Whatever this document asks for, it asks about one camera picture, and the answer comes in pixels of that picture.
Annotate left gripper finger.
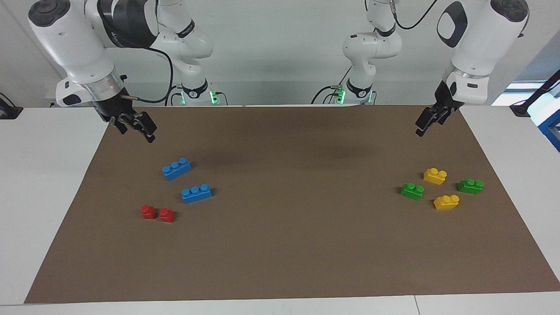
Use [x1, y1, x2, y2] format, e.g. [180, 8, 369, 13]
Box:
[433, 107, 458, 126]
[416, 108, 438, 137]

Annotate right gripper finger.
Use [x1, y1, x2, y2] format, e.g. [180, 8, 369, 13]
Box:
[127, 112, 157, 144]
[110, 116, 132, 135]

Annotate green two-stud brick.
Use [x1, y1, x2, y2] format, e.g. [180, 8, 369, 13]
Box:
[457, 178, 485, 195]
[400, 182, 425, 201]

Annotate blue three-stud brick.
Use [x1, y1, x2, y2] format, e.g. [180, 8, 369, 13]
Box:
[162, 157, 193, 182]
[181, 183, 214, 204]

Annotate yellow two-stud brick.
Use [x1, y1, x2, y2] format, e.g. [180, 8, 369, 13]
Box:
[423, 168, 448, 185]
[433, 194, 460, 210]

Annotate black table clamp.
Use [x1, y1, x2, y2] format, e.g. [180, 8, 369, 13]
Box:
[510, 70, 560, 118]
[0, 93, 23, 119]

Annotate brown table mat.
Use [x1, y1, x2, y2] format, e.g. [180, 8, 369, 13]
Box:
[24, 104, 560, 305]

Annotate black base cable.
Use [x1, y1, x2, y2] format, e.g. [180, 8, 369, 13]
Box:
[165, 85, 182, 106]
[311, 66, 353, 105]

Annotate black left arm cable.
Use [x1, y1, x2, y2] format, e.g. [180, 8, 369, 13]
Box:
[392, 0, 438, 30]

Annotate blue metal frame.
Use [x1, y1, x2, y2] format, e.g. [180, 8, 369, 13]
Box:
[538, 94, 560, 153]

